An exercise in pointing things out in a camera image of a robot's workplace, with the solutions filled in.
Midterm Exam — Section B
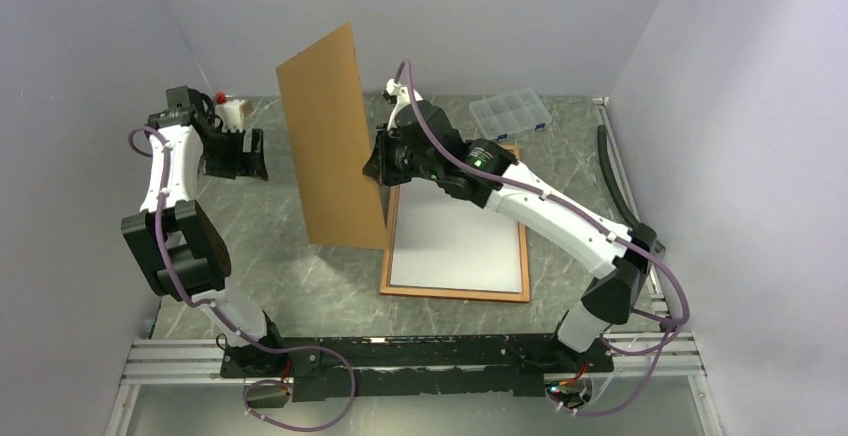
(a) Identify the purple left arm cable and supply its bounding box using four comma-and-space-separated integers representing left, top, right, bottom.
129, 126, 357, 434

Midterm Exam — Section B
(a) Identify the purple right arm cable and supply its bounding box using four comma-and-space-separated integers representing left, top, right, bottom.
394, 59, 692, 419

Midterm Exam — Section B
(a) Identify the black corrugated hose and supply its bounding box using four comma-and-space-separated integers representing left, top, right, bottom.
596, 124, 641, 232

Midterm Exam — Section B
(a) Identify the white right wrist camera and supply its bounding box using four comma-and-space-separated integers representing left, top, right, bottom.
382, 79, 418, 130

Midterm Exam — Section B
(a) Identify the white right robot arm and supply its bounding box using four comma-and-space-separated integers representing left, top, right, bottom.
363, 96, 656, 371

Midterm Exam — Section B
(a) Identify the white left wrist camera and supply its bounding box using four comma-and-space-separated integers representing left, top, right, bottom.
214, 92, 254, 132

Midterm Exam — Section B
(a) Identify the brown frame backing board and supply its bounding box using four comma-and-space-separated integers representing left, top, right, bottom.
276, 23, 388, 250

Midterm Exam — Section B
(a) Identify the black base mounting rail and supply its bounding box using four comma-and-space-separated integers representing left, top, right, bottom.
220, 333, 614, 402

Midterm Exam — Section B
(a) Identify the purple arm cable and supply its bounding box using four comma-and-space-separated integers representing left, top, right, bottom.
129, 126, 357, 434
394, 59, 692, 419

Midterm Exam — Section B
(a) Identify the orange wooden picture frame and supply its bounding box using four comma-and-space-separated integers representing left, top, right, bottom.
378, 143, 533, 304

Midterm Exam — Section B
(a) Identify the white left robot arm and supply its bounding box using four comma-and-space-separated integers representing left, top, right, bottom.
121, 86, 287, 376

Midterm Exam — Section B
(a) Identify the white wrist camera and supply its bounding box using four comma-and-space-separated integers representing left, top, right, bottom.
382, 79, 418, 130
214, 92, 254, 132

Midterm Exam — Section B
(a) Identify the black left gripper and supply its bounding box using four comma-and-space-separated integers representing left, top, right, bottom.
201, 125, 269, 180

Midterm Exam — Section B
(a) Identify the sunset photo print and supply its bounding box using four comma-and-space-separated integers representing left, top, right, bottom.
388, 149, 521, 294

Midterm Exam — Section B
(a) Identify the clear plastic organizer box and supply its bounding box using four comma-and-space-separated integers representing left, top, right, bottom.
469, 87, 552, 142

